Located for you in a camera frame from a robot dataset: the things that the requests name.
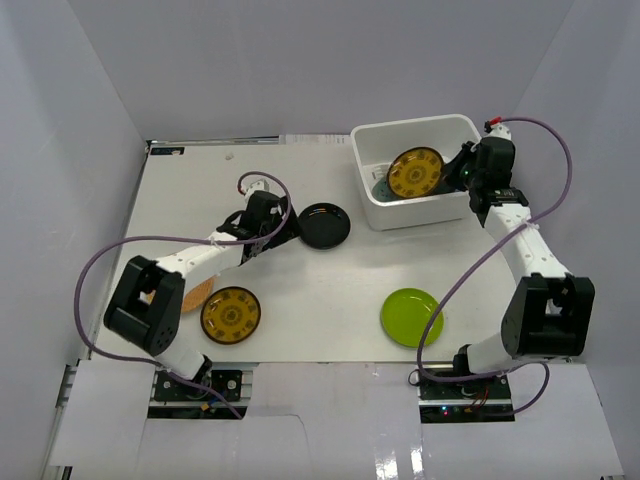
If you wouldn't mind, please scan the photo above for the large yellow patterned plate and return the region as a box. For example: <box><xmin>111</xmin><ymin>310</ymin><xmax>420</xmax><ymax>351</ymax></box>
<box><xmin>386</xmin><ymin>147</ymin><xmax>445</xmax><ymax>199</ymax></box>

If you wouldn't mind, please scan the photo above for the light green ceramic plate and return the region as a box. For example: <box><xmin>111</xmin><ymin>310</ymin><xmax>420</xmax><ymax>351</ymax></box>
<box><xmin>371</xmin><ymin>179</ymin><xmax>398</xmax><ymax>203</ymax></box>

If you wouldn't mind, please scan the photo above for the small yellow patterned plate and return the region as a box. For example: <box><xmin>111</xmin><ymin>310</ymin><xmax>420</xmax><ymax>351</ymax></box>
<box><xmin>200</xmin><ymin>286</ymin><xmax>262</xmax><ymax>345</ymax></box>

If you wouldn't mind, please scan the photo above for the lime green plate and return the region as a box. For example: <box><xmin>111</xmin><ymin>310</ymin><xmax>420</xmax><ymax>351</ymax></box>
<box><xmin>380</xmin><ymin>288</ymin><xmax>439</xmax><ymax>349</ymax></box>

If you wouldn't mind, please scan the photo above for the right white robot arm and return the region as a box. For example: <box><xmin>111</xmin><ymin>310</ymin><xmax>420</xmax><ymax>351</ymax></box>
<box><xmin>443</xmin><ymin>136</ymin><xmax>595</xmax><ymax>399</ymax></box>

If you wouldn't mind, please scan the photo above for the white plastic bin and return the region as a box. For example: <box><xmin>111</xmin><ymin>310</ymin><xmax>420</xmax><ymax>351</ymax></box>
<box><xmin>351</xmin><ymin>114</ymin><xmax>480</xmax><ymax>231</ymax></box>

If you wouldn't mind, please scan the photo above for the woven wicker plate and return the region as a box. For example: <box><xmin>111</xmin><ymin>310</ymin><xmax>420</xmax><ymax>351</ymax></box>
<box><xmin>181</xmin><ymin>277</ymin><xmax>215</xmax><ymax>314</ymax></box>

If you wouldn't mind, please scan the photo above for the blue label sticker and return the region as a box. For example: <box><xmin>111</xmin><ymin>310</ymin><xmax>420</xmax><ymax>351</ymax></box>
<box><xmin>149</xmin><ymin>146</ymin><xmax>185</xmax><ymax>156</ymax></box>

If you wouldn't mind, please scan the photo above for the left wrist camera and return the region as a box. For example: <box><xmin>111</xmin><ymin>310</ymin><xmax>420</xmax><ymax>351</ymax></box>
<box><xmin>238</xmin><ymin>177</ymin><xmax>270</xmax><ymax>198</ymax></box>

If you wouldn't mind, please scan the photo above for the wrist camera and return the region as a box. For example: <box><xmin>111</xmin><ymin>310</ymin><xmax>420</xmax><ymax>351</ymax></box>
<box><xmin>484</xmin><ymin>116</ymin><xmax>512</xmax><ymax>141</ymax></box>
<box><xmin>238</xmin><ymin>177</ymin><xmax>270</xmax><ymax>198</ymax></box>

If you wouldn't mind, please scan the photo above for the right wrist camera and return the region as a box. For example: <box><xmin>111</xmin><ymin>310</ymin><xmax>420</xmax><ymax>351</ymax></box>
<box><xmin>484</xmin><ymin>116</ymin><xmax>512</xmax><ymax>141</ymax></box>

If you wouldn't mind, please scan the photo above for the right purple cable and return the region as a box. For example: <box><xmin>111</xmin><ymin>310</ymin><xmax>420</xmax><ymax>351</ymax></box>
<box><xmin>408</xmin><ymin>116</ymin><xmax>574</xmax><ymax>417</ymax></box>

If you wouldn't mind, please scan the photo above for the purple cable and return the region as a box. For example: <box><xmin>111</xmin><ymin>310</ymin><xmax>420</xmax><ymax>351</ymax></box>
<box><xmin>74</xmin><ymin>171</ymin><xmax>294</xmax><ymax>420</ymax></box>
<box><xmin>408</xmin><ymin>116</ymin><xmax>574</xmax><ymax>417</ymax></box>

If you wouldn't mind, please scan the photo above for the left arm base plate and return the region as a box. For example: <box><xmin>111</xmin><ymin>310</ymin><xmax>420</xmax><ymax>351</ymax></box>
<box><xmin>152</xmin><ymin>369</ymin><xmax>243</xmax><ymax>402</ymax></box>

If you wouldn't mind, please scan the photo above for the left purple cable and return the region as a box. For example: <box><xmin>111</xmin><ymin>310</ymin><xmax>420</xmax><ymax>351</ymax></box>
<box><xmin>74</xmin><ymin>171</ymin><xmax>294</xmax><ymax>420</ymax></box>

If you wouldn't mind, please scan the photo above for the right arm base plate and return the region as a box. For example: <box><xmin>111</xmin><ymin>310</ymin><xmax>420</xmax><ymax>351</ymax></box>
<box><xmin>408</xmin><ymin>369</ymin><xmax>515</xmax><ymax>425</ymax></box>

